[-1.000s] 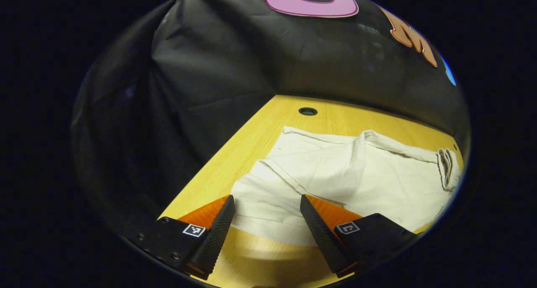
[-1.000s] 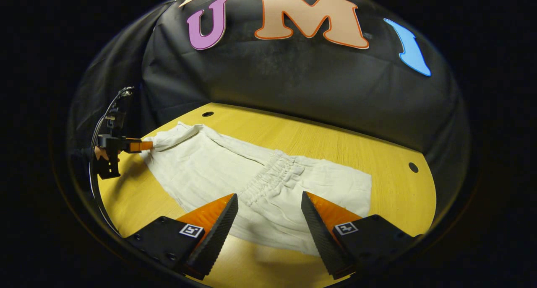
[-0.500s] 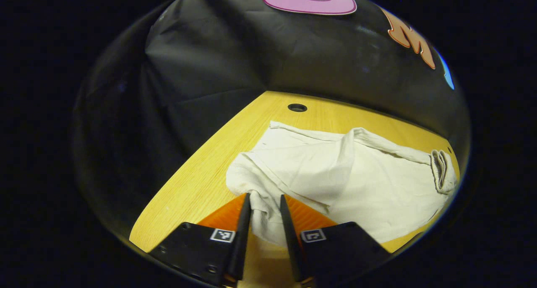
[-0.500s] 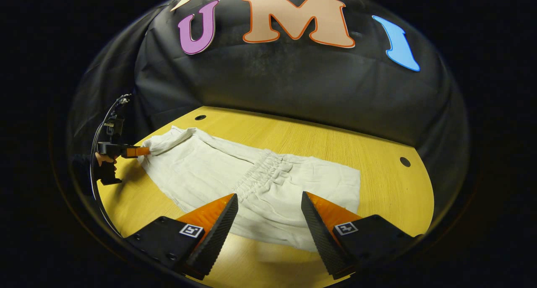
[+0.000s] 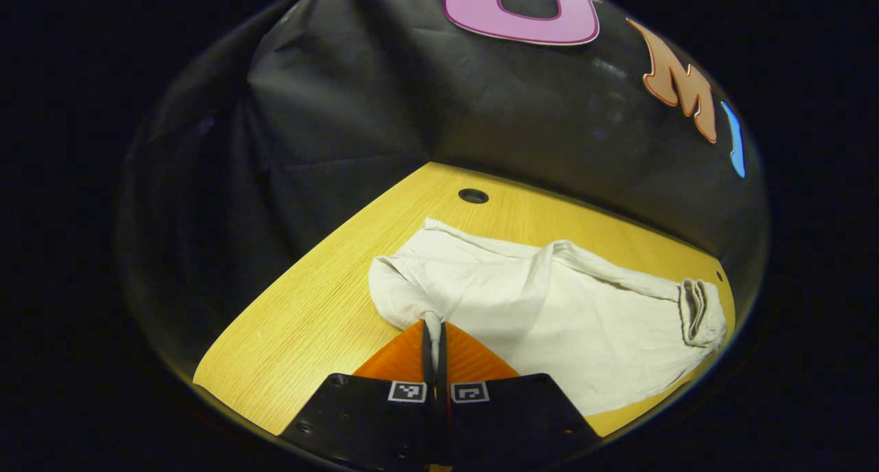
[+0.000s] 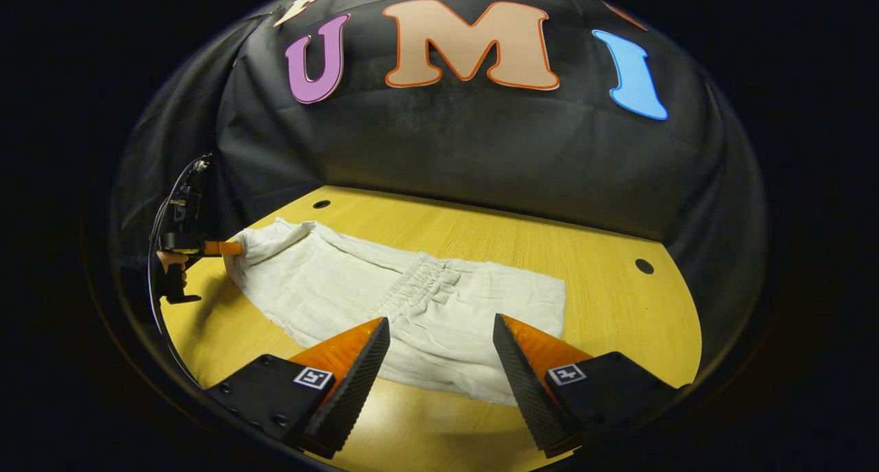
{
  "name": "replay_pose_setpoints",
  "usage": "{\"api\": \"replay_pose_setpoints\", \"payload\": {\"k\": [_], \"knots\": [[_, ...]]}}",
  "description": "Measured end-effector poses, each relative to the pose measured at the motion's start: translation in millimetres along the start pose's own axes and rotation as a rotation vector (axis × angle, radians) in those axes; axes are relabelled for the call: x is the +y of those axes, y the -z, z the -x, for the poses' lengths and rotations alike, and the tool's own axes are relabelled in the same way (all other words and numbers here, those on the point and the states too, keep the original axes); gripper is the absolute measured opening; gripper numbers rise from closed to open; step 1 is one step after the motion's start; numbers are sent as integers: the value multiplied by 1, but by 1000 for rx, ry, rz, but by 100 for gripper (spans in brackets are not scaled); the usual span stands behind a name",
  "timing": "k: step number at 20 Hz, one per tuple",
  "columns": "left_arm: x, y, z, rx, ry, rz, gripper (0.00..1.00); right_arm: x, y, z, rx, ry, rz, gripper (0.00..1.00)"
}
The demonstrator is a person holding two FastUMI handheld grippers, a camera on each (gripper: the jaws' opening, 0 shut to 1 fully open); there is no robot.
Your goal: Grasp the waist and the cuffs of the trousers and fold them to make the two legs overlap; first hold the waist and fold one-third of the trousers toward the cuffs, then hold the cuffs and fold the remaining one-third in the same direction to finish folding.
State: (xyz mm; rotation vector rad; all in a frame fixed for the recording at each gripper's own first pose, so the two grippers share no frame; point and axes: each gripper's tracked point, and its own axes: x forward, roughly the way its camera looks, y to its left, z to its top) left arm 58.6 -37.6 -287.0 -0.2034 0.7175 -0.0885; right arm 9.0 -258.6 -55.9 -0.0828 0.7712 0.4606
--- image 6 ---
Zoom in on white jeans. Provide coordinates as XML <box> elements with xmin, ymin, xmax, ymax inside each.
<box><xmin>225</xmin><ymin>218</ymin><xmax>567</xmax><ymax>407</ymax></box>

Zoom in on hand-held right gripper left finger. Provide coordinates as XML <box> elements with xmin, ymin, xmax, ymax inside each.
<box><xmin>203</xmin><ymin>316</ymin><xmax>392</xmax><ymax>460</ymax></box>

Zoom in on black backdrop cloth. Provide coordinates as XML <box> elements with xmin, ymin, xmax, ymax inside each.
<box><xmin>110</xmin><ymin>0</ymin><xmax>770</xmax><ymax>308</ymax></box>

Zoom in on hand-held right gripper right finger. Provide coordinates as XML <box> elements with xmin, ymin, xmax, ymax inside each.
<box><xmin>491</xmin><ymin>313</ymin><xmax>691</xmax><ymax>459</ymax></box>

